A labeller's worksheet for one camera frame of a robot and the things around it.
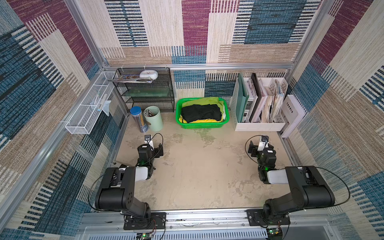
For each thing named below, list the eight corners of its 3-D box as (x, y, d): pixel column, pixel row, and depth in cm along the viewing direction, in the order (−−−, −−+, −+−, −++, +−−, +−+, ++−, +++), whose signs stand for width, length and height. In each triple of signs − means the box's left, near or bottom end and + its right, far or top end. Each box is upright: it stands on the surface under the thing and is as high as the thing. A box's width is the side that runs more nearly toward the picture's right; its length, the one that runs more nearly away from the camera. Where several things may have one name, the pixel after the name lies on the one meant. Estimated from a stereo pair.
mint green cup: (148, 131, 110) (142, 115, 97) (151, 120, 116) (145, 104, 103) (162, 131, 110) (157, 115, 96) (163, 120, 116) (159, 104, 103)
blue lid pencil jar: (138, 133, 110) (128, 113, 94) (140, 125, 114) (131, 106, 99) (147, 133, 110) (140, 113, 94) (149, 125, 114) (142, 106, 99)
